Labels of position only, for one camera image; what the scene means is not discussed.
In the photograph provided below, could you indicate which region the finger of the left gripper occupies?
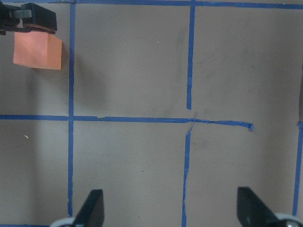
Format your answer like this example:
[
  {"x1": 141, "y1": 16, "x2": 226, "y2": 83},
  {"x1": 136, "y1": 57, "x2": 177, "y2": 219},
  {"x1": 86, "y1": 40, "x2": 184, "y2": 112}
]
[{"x1": 0, "y1": 3, "x2": 57, "y2": 35}]

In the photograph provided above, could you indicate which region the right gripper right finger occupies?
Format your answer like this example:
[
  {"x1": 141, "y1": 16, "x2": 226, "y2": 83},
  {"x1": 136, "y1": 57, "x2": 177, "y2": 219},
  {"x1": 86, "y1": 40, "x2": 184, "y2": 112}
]
[{"x1": 237, "y1": 187, "x2": 282, "y2": 227}]

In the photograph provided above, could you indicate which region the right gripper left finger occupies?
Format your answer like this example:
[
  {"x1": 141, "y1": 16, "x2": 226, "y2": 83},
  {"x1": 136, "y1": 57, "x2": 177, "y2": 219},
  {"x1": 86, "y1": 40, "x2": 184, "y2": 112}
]
[{"x1": 72, "y1": 189, "x2": 105, "y2": 227}]

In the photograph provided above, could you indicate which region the orange foam block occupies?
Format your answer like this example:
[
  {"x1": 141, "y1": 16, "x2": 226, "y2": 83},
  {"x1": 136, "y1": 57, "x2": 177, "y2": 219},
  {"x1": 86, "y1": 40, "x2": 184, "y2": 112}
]
[{"x1": 13, "y1": 32, "x2": 62, "y2": 70}]

